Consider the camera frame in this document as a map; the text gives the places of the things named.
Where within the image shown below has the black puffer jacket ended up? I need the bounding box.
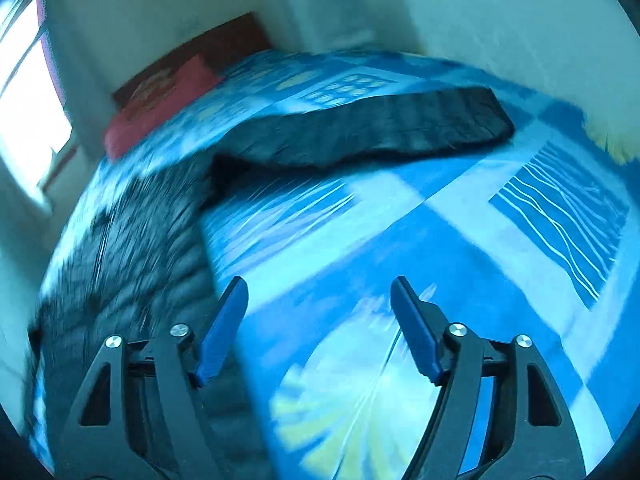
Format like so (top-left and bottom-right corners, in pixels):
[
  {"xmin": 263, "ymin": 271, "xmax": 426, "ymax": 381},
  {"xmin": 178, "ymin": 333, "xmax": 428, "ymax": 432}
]
[{"xmin": 32, "ymin": 87, "xmax": 515, "ymax": 479}]

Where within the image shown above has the blue patterned bedspread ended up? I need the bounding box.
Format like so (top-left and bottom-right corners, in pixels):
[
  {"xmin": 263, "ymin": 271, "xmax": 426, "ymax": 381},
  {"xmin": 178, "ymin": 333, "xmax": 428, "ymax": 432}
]
[{"xmin": 27, "ymin": 50, "xmax": 639, "ymax": 479}]

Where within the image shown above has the red pillow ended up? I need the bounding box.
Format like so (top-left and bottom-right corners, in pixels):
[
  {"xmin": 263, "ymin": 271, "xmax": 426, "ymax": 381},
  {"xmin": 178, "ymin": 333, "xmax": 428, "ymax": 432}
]
[{"xmin": 103, "ymin": 55, "xmax": 222, "ymax": 160}]

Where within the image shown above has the left side window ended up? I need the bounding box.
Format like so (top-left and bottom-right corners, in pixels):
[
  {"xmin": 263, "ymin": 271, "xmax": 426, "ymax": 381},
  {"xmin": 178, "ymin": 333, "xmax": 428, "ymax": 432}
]
[{"xmin": 1, "ymin": 0, "xmax": 72, "ymax": 203}]

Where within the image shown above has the dark wooden headboard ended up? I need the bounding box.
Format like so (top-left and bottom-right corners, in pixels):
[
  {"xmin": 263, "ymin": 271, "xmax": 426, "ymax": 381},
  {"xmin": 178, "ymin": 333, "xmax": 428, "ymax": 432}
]
[{"xmin": 112, "ymin": 12, "xmax": 272, "ymax": 108}]

